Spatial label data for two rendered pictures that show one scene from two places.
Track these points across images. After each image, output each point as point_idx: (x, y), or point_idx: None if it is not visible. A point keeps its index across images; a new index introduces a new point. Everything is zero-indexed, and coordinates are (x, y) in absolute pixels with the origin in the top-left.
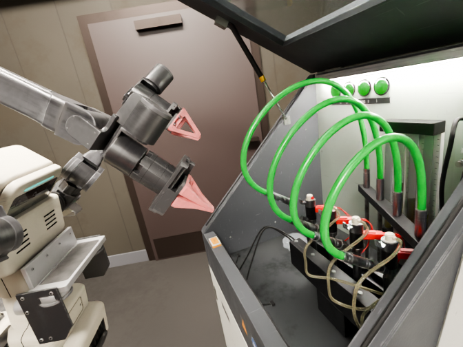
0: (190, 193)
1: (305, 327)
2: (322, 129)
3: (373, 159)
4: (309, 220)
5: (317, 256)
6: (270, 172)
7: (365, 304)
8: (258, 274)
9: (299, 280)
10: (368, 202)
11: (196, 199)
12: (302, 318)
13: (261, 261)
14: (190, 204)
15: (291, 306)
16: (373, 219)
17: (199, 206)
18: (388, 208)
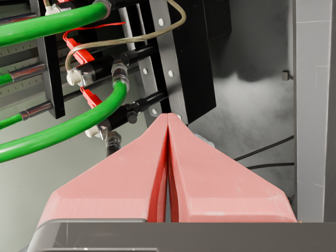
0: (103, 171)
1: (263, 10)
2: (23, 236)
3: (16, 132)
4: (128, 109)
5: (167, 65)
6: (16, 147)
7: None
8: (277, 141)
9: (229, 90)
10: (71, 93)
11: (138, 147)
12: (258, 26)
13: (261, 160)
14: (184, 151)
15: (261, 55)
16: (100, 95)
17: (171, 133)
18: (40, 39)
